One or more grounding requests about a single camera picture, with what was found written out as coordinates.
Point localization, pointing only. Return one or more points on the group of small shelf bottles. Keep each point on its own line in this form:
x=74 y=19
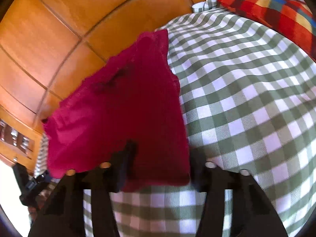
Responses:
x=12 y=134

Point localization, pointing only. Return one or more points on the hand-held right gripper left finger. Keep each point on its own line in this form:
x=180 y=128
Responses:
x=122 y=172

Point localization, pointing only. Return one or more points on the colourful checked pillow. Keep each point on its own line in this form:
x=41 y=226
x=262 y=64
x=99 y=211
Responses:
x=271 y=14

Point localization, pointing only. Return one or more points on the wooden wardrobe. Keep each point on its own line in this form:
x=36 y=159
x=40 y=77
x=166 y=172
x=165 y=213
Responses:
x=61 y=29

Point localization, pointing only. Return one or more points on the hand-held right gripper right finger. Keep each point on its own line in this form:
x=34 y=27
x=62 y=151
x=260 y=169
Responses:
x=197 y=175

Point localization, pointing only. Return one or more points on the wooden wall shelf niche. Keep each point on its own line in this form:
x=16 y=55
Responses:
x=14 y=138

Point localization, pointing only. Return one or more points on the green white checked bed cover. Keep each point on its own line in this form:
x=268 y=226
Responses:
x=246 y=91

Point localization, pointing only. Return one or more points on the crimson pants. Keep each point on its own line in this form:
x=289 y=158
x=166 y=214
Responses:
x=118 y=103

